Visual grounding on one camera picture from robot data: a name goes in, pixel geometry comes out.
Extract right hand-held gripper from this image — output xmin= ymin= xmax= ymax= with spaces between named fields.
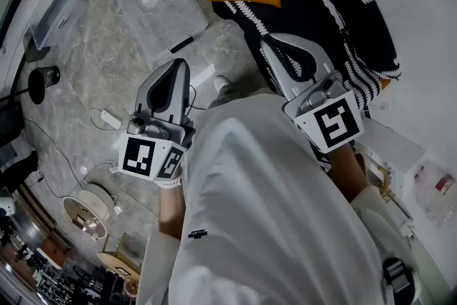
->
xmin=259 ymin=32 xmax=366 ymax=155

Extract white watch strap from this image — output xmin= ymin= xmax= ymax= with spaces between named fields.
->
xmin=153 ymin=174 xmax=184 ymax=189

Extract person's right forearm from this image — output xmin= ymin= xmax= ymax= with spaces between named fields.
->
xmin=327 ymin=144 xmax=371 ymax=204

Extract person's white shirt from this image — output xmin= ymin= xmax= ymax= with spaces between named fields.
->
xmin=135 ymin=87 xmax=424 ymax=305

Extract black cable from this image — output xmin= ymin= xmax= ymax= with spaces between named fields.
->
xmin=185 ymin=83 xmax=209 ymax=116

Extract black white patterned blanket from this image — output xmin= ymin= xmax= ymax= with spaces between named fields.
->
xmin=172 ymin=0 xmax=403 ymax=111

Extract black standing fan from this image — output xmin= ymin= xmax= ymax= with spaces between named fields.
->
xmin=0 ymin=68 xmax=47 ymax=105

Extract black mesh waste bin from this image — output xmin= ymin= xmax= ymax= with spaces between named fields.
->
xmin=41 ymin=66 xmax=61 ymax=86

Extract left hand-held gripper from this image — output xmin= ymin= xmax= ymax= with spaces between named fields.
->
xmin=117 ymin=58 xmax=196 ymax=184

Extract gold frame stand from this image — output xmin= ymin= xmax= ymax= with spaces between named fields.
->
xmin=371 ymin=153 xmax=411 ymax=222

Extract grey bin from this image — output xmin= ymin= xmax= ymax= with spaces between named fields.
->
xmin=23 ymin=28 xmax=51 ymax=64

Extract white power adapter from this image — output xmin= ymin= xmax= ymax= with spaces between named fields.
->
xmin=100 ymin=109 xmax=123 ymax=130

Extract clear labelled lidded box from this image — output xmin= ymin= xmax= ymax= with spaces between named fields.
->
xmin=30 ymin=0 xmax=89 ymax=51

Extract black strap buckle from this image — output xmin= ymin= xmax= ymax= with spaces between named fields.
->
xmin=381 ymin=256 xmax=415 ymax=294

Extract wooden table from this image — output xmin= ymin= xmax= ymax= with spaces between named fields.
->
xmin=96 ymin=232 xmax=144 ymax=283

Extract person's left forearm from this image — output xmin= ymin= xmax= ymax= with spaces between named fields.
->
xmin=157 ymin=185 xmax=186 ymax=240

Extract clear plastic storage bin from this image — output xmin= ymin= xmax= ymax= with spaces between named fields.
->
xmin=114 ymin=0 xmax=210 ymax=64

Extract white cable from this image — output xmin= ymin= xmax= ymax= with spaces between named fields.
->
xmin=88 ymin=107 xmax=124 ymax=133

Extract round white device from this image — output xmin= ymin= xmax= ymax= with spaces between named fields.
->
xmin=77 ymin=182 xmax=116 ymax=222

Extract round clear-rimmed tray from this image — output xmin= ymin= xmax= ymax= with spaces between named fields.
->
xmin=62 ymin=196 xmax=108 ymax=241

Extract white perforated box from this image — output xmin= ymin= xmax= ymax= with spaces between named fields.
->
xmin=356 ymin=116 xmax=428 ymax=201

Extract person's grey trousers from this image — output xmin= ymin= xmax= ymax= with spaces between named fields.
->
xmin=206 ymin=80 xmax=279 ymax=110

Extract clear bag of bottles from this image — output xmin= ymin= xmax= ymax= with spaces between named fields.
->
xmin=412 ymin=160 xmax=457 ymax=226

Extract person's white shoe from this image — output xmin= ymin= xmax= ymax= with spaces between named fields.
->
xmin=213 ymin=76 xmax=231 ymax=94

